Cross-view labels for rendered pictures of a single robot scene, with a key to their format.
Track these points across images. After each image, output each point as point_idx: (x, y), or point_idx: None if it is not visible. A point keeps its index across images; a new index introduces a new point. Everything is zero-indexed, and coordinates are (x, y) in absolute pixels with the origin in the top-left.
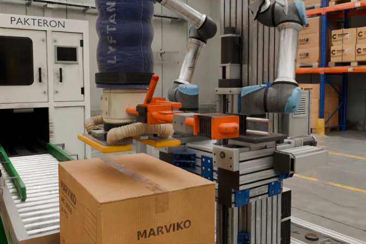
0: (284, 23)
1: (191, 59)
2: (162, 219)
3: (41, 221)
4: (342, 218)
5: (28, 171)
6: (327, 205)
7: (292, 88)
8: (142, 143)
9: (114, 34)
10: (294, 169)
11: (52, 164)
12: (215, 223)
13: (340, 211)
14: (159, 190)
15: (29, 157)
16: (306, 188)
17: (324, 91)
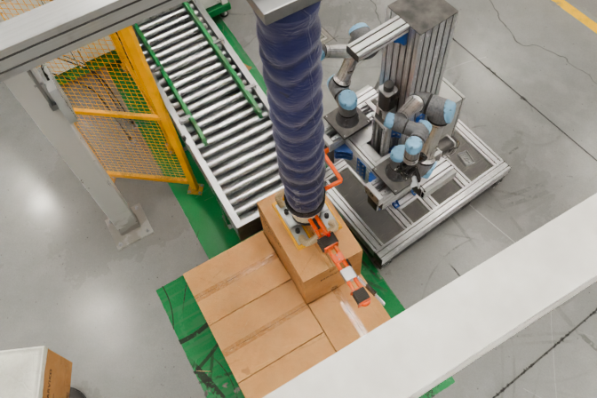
0: (432, 123)
1: (351, 66)
2: (332, 272)
3: (233, 179)
4: (508, 71)
5: (179, 66)
6: (503, 41)
7: (428, 168)
8: None
9: (298, 201)
10: (423, 197)
11: (197, 45)
12: (373, 83)
13: (512, 56)
14: (330, 265)
15: (161, 18)
16: None
17: None
